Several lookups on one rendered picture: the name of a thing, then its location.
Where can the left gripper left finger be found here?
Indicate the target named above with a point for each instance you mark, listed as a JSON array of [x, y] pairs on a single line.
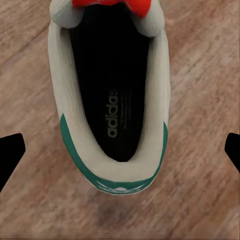
[[12, 148]]

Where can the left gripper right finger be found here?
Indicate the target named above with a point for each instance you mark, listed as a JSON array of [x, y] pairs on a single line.
[[232, 148]]

